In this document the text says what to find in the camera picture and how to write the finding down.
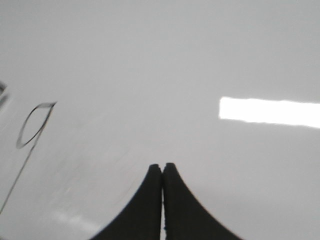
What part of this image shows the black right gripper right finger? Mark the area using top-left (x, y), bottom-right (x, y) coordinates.
top-left (162, 163), bottom-right (240, 240)

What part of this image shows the white whiteboard surface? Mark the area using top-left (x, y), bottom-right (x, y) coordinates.
top-left (0, 0), bottom-right (320, 240)

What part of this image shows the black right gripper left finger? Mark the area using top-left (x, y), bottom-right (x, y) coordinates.
top-left (92, 164), bottom-right (162, 240)

